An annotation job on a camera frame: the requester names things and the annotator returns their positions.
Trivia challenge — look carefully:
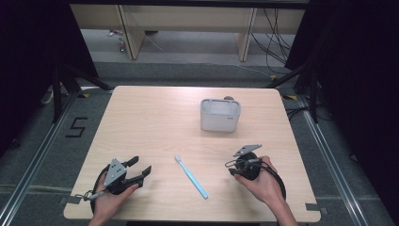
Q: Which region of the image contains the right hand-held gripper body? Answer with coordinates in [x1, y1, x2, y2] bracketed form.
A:
[231, 143, 264, 182]

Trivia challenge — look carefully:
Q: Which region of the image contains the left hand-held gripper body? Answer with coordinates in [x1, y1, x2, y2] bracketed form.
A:
[103, 157, 139, 196]

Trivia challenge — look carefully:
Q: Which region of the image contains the person's right hand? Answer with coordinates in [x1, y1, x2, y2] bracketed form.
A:
[233, 155, 285, 207]

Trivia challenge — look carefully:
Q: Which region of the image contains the person's left hand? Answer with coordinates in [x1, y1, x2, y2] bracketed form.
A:
[90, 181, 140, 220]

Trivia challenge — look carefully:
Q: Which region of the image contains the light blue toothbrush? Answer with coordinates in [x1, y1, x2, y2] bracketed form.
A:
[174, 154, 209, 201]

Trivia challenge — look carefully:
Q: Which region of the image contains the grey tape strip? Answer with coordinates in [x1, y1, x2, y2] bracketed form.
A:
[304, 202, 329, 216]
[59, 195, 82, 205]

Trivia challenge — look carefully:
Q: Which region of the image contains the white plastic holder box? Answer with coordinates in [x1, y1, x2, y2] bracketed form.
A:
[199, 98, 242, 133]

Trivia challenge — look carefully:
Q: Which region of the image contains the black metal stand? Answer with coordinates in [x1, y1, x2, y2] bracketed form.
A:
[265, 61, 320, 124]
[51, 61, 115, 124]

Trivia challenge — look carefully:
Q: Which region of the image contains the dark curtain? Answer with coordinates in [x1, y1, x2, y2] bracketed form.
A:
[0, 0, 99, 158]
[284, 0, 399, 218]

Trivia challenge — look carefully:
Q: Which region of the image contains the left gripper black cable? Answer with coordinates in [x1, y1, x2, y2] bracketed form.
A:
[89, 164, 111, 215]

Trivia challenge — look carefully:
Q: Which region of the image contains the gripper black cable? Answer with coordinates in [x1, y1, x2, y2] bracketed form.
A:
[259, 161, 287, 202]
[89, 164, 111, 215]

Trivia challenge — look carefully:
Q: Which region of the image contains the grey cable plug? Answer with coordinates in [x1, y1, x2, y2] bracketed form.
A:
[74, 190, 107, 202]

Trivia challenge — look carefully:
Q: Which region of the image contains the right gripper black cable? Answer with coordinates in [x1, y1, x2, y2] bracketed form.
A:
[259, 161, 287, 202]

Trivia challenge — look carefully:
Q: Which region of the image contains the metal floor rail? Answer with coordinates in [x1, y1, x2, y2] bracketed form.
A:
[295, 93, 369, 226]
[0, 90, 80, 226]

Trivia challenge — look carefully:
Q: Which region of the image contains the bundle of black cables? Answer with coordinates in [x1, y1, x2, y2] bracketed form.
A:
[250, 8, 296, 75]

